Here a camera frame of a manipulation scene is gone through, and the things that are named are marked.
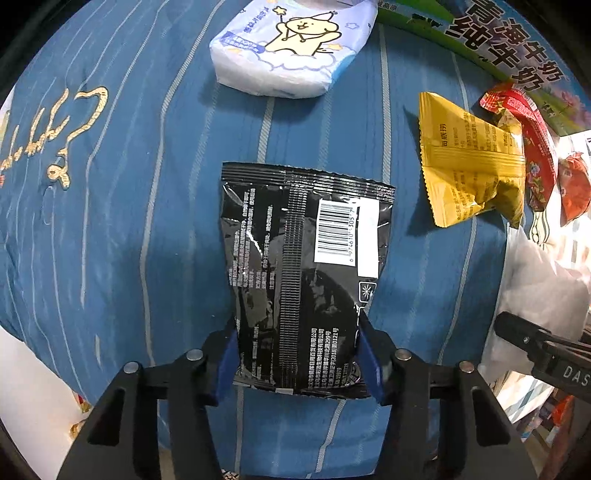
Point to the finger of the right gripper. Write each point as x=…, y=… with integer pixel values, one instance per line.
x=540, y=344

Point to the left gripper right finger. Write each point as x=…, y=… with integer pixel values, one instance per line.
x=444, y=423

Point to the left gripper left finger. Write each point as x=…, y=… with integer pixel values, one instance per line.
x=119, y=439

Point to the white soft bag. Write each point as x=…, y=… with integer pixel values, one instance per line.
x=547, y=285

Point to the orange snack packet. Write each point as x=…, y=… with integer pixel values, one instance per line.
x=574, y=187

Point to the red snack packet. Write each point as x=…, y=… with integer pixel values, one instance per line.
x=539, y=147

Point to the yellow snack packet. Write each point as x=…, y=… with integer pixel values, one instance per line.
x=469, y=165

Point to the black snack packet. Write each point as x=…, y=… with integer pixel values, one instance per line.
x=304, y=251

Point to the white tissue pack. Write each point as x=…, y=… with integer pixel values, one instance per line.
x=291, y=49

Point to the blue striped cloth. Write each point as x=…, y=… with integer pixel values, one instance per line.
x=110, y=241

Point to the milk carton cardboard box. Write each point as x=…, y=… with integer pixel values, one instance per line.
x=493, y=35

